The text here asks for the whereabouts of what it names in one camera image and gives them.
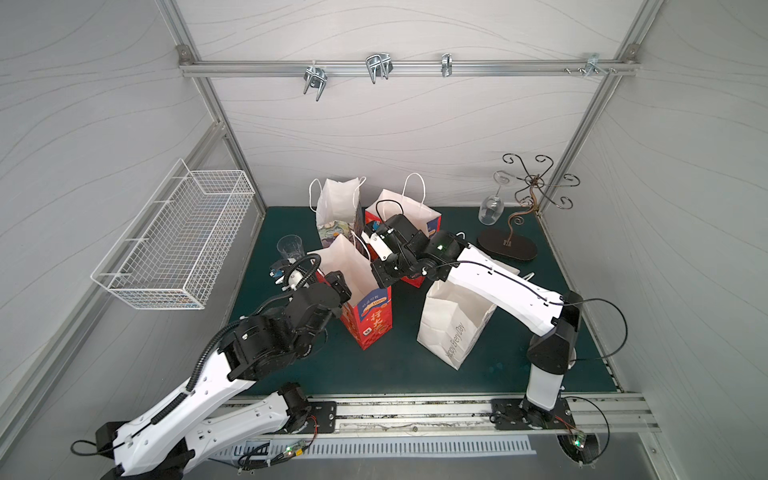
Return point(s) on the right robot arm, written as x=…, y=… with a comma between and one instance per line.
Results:
x=553, y=319

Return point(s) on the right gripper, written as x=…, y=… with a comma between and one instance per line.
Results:
x=387, y=264

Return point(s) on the red paper bag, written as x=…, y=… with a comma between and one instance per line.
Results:
x=390, y=203
x=367, y=315

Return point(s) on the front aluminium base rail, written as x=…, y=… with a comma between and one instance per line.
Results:
x=421, y=415

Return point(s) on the leftmost metal hook clamp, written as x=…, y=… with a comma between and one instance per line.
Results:
x=315, y=78

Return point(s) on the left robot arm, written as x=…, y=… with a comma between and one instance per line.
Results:
x=182, y=430

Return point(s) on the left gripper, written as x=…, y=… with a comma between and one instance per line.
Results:
x=335, y=288

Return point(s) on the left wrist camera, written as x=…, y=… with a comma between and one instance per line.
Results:
x=285, y=275

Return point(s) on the wine glass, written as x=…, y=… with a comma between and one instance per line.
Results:
x=491, y=209

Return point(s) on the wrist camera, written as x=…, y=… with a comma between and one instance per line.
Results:
x=285, y=275
x=376, y=243

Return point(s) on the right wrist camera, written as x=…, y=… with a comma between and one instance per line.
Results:
x=376, y=243

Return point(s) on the white vent grille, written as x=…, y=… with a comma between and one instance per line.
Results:
x=420, y=447

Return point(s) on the white wire basket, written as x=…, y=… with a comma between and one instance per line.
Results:
x=171, y=253

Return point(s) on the horizontal aluminium rail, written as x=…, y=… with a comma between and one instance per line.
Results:
x=401, y=68

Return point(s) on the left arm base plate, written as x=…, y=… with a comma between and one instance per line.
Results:
x=322, y=417

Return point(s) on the white paper bag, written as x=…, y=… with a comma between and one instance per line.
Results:
x=452, y=321

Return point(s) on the floral paper bag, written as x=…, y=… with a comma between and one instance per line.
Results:
x=337, y=208

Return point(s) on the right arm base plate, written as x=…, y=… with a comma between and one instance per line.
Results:
x=520, y=414

